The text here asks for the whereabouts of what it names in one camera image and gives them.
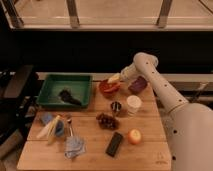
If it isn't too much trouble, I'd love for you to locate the small metal cup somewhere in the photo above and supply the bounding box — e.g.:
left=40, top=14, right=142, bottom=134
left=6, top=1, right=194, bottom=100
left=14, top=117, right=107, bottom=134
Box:
left=110, top=101, right=122, bottom=115

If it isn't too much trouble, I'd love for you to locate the orange apple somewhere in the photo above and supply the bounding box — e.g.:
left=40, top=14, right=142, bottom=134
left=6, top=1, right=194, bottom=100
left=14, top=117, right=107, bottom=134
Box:
left=127, top=129, right=142, bottom=145

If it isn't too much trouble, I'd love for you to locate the blue small bowl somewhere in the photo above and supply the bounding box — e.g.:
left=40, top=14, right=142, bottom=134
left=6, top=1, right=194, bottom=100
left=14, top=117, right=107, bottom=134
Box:
left=55, top=120, right=64, bottom=136

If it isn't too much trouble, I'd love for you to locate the black rectangular block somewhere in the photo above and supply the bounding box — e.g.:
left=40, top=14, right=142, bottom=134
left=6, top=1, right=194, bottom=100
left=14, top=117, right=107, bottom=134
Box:
left=105, top=132, right=123, bottom=157

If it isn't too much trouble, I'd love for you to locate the blue grey cloth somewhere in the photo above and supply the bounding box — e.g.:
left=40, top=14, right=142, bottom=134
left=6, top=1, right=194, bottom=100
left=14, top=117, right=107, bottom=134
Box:
left=65, top=136, right=86, bottom=159

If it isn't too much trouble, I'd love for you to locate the blue sponge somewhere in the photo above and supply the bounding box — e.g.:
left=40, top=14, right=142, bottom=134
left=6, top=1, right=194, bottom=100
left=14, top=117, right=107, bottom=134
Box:
left=40, top=113, right=53, bottom=125

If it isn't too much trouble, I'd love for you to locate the green plastic tray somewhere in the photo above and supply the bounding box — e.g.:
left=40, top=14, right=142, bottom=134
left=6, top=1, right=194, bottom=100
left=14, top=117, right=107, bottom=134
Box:
left=37, top=74, right=92, bottom=109

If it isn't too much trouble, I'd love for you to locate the red pepper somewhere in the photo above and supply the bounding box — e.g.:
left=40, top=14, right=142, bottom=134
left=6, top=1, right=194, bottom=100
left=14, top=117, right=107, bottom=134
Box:
left=102, top=84, right=120, bottom=93

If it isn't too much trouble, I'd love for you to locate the white paper cup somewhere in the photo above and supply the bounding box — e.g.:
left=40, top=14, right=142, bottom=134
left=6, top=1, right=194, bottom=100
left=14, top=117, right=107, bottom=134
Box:
left=126, top=95, right=142, bottom=115

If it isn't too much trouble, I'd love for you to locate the red bowl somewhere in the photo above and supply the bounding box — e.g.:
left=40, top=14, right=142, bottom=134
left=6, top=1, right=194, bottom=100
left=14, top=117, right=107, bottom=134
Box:
left=98, top=79, right=120, bottom=98

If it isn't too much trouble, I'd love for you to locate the metal spoon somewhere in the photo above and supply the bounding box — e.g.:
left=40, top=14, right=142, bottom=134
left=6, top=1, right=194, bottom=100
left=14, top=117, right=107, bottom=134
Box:
left=67, top=117, right=73, bottom=136

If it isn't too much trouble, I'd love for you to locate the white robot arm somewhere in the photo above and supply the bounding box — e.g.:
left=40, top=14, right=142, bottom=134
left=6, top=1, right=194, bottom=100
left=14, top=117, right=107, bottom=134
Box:
left=109, top=52, right=213, bottom=171

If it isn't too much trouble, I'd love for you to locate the bunch of dark grapes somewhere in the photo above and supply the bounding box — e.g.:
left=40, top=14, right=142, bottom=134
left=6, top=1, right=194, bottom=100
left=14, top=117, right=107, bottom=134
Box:
left=96, top=113, right=119, bottom=130

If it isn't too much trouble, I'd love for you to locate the dark object in tray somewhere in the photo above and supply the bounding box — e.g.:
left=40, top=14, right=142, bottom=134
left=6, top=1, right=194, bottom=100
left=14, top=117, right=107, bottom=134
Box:
left=59, top=89, right=82, bottom=105

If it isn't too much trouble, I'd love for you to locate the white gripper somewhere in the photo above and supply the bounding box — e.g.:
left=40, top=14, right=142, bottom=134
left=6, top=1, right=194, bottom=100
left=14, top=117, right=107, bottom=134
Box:
left=108, top=64, right=137, bottom=84

